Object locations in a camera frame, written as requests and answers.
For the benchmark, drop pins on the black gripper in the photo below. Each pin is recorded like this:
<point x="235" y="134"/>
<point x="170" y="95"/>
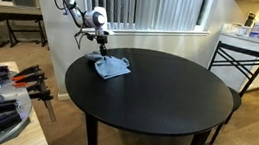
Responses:
<point x="101" y="40"/>

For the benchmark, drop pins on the white vertical window blinds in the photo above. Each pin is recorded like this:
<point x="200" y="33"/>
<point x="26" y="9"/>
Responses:
<point x="158" y="5"/>

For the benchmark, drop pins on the white window sill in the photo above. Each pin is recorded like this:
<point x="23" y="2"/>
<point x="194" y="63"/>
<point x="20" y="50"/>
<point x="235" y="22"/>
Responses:
<point x="175" y="32"/>

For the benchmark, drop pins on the light wooden robot stand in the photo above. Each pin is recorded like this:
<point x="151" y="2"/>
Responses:
<point x="32" y="137"/>

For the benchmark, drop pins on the black round table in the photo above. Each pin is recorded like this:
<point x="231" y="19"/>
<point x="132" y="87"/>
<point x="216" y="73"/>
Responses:
<point x="153" y="96"/>

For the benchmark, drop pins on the white blue labelled container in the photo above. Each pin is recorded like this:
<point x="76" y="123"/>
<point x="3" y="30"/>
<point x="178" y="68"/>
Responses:
<point x="256" y="29"/>

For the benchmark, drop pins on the white cup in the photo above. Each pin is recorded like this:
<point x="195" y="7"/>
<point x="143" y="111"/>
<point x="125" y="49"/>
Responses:
<point x="243" y="31"/>

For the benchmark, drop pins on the black metal chair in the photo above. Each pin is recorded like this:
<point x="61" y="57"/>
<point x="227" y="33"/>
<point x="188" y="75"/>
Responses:
<point x="238" y="63"/>

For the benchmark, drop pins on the black bottle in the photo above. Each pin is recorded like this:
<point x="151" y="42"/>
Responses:
<point x="250" y="19"/>

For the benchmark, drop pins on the blue towel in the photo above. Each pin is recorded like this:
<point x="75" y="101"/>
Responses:
<point x="111" y="67"/>

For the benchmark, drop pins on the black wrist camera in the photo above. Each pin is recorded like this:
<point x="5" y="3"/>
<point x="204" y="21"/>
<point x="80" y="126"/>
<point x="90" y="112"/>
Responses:
<point x="89" y="36"/>

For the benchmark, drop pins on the black keyboard on stand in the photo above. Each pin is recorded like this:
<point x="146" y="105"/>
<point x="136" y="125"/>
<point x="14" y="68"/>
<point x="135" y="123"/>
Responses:
<point x="12" y="16"/>

